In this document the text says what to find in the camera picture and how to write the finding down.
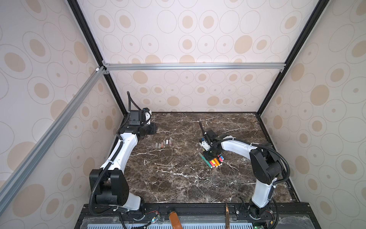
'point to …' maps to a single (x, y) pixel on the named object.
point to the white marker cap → (167, 141)
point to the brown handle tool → (175, 221)
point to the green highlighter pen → (205, 161)
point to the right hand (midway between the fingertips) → (212, 156)
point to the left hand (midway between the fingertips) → (158, 124)
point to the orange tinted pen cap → (162, 145)
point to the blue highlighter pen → (222, 157)
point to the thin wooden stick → (227, 218)
